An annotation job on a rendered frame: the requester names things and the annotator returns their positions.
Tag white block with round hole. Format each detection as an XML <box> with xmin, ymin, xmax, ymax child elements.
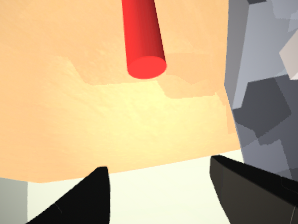
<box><xmin>278</xmin><ymin>31</ymin><xmax>298</xmax><ymax>80</ymax></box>

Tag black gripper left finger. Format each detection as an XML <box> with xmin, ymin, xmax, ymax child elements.
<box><xmin>27</xmin><ymin>165</ymin><xmax>110</xmax><ymax>224</ymax></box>

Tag red peg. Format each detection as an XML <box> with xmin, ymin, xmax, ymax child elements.
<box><xmin>121</xmin><ymin>0</ymin><xmax>168</xmax><ymax>80</ymax></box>

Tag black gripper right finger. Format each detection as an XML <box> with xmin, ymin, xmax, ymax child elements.
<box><xmin>209</xmin><ymin>155</ymin><xmax>298</xmax><ymax>224</ymax></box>

